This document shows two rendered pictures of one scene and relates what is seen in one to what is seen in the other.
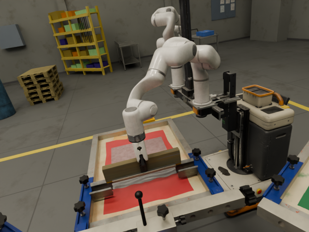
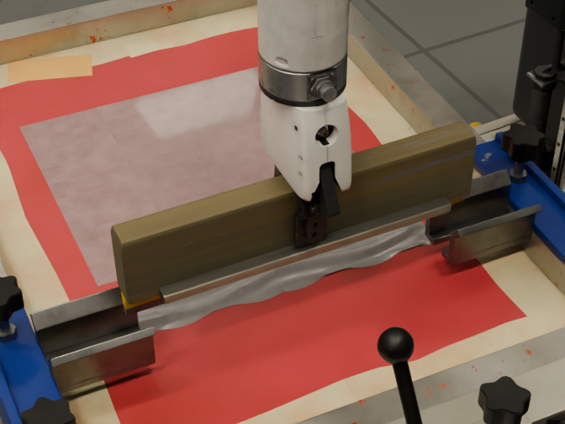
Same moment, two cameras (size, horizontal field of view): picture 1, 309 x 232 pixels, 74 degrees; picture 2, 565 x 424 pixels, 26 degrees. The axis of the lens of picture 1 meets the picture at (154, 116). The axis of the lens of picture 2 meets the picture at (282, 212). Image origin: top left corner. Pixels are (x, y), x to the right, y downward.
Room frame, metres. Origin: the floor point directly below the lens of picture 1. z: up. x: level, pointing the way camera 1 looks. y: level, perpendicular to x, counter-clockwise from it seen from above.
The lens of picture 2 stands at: (-0.06, 0.36, 1.82)
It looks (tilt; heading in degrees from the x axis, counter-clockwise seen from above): 40 degrees down; 343
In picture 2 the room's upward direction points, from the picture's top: straight up
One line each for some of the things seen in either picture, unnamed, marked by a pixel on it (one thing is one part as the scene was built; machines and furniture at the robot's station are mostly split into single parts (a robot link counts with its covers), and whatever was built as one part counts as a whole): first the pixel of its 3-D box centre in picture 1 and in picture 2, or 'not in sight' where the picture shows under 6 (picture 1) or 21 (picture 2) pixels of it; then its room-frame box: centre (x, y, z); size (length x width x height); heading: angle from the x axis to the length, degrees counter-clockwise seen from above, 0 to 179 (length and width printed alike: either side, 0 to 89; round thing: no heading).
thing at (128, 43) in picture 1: (127, 53); not in sight; (9.07, 0.71, 0.51); 1.96 x 0.74 x 1.01; 11
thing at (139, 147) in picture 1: (138, 146); (302, 120); (0.77, 0.09, 1.19); 0.10 x 0.08 x 0.11; 8
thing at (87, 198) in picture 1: (87, 204); (34, 415); (0.69, 0.36, 0.98); 0.30 x 0.05 x 0.07; 8
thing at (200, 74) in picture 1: (201, 66); not in sight; (1.25, -0.33, 1.37); 0.13 x 0.10 x 0.16; 49
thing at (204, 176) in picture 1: (203, 174); (556, 242); (0.76, -0.19, 0.98); 0.30 x 0.05 x 0.07; 8
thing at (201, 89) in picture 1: (203, 90); not in sight; (1.26, -0.34, 1.21); 0.16 x 0.13 x 0.15; 101
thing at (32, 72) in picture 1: (42, 84); not in sight; (6.07, 3.07, 0.41); 1.16 x 0.79 x 0.82; 9
